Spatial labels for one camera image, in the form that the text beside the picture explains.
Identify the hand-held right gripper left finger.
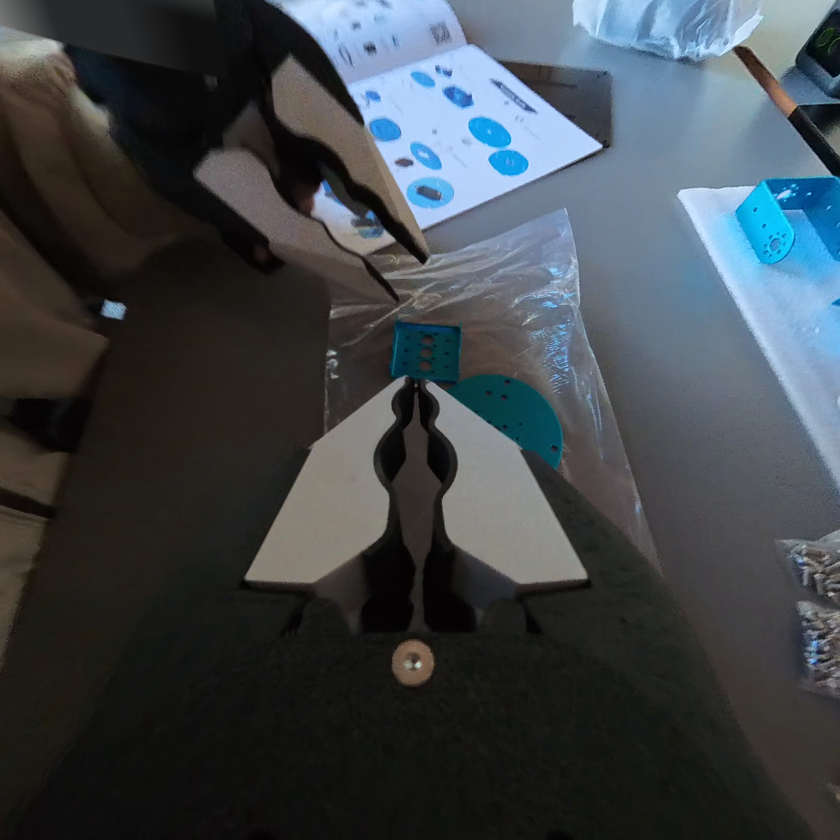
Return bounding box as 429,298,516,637
244,379,417,601

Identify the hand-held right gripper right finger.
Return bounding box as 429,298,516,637
416,379,589,601

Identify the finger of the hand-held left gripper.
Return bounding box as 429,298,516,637
194,148,401,303
269,56,432,265

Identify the blue round metal plate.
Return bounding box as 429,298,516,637
448,373,565,470

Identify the blue square metal bracket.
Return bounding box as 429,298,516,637
390,319,463,382

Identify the grey desk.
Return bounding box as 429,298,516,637
315,0,840,840

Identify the person's beige jacket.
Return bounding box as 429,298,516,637
0,26,217,657

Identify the white instruction manual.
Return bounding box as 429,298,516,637
276,0,605,257

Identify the clear plastic bag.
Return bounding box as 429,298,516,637
325,209,664,578

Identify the white foam sheet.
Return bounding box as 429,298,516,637
677,185,840,473

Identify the pile of screw bags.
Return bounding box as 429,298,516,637
774,532,840,697

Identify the white plastic wrap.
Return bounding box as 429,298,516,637
572,0,765,63

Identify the small screen device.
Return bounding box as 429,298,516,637
795,10,840,99

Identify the black strap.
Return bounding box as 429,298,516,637
0,486,56,519

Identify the blue long U bracket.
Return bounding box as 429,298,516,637
735,177,840,266

